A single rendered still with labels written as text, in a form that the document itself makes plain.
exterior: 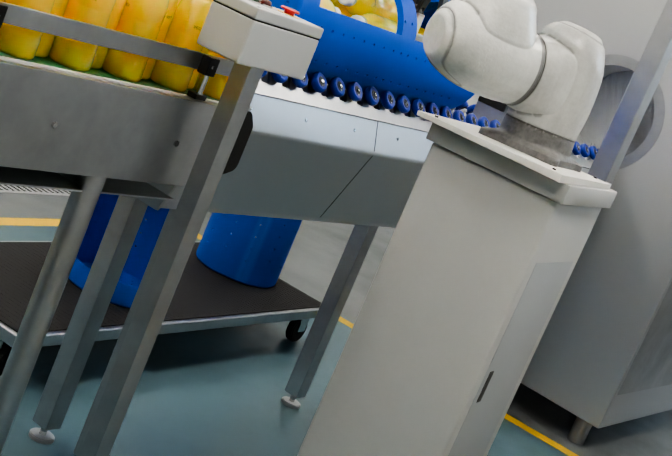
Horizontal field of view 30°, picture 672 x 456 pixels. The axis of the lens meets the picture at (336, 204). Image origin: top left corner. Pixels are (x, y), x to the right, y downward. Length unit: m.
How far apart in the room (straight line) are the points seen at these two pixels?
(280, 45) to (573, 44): 0.66
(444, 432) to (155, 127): 0.86
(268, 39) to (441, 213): 0.60
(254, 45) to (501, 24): 0.55
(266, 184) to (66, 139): 0.78
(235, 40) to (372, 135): 0.89
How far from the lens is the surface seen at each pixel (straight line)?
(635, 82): 3.67
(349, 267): 3.52
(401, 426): 2.61
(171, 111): 2.21
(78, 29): 2.02
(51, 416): 2.86
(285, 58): 2.21
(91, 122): 2.09
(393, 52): 2.86
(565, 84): 2.54
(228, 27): 2.13
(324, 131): 2.77
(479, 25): 2.43
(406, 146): 3.09
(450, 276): 2.53
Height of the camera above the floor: 1.23
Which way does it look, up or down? 10 degrees down
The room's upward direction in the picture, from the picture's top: 23 degrees clockwise
